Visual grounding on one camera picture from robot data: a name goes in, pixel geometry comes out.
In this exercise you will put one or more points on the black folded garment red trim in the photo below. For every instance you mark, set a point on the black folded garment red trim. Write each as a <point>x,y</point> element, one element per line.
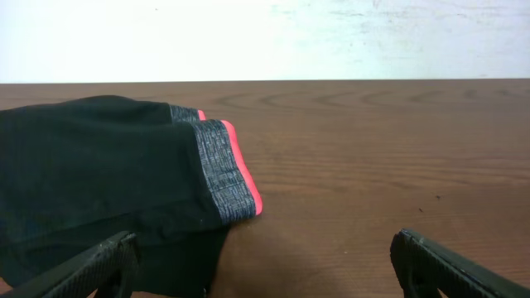
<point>77,172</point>

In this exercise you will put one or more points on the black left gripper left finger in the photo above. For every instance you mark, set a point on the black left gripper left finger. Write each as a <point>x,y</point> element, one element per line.
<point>106,270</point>

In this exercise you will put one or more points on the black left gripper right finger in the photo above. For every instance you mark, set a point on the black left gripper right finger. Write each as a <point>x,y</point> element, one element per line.
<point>424,268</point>

